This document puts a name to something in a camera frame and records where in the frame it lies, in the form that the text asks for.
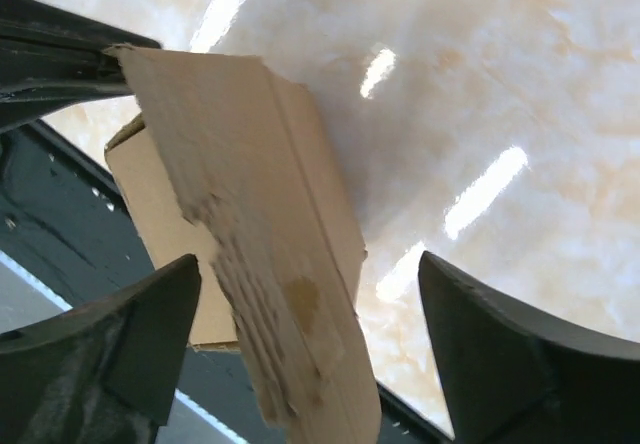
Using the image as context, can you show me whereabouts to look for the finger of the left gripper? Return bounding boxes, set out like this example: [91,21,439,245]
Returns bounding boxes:
[1,0,161,55]
[1,48,132,132]

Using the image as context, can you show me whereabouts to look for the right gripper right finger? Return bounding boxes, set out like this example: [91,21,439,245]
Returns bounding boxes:
[418,252,639,443]

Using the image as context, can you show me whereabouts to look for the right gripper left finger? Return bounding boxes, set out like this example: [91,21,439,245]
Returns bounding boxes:
[1,254,201,443]

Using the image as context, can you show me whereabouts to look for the brown cardboard box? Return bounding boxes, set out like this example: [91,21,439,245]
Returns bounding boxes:
[111,44,382,443]

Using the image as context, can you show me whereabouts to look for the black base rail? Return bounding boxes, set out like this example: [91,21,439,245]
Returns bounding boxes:
[0,118,451,444]

